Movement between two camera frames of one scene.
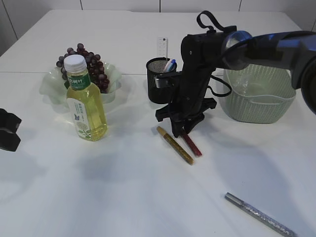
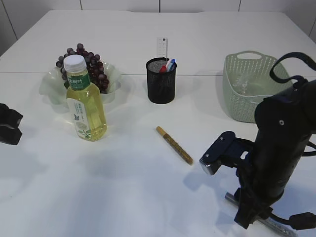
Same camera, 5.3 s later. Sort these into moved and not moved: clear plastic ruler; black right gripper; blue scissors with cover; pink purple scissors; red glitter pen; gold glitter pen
Moved: red glitter pen; black right gripper
Not moved: pink purple scissors; gold glitter pen; clear plastic ruler; blue scissors with cover
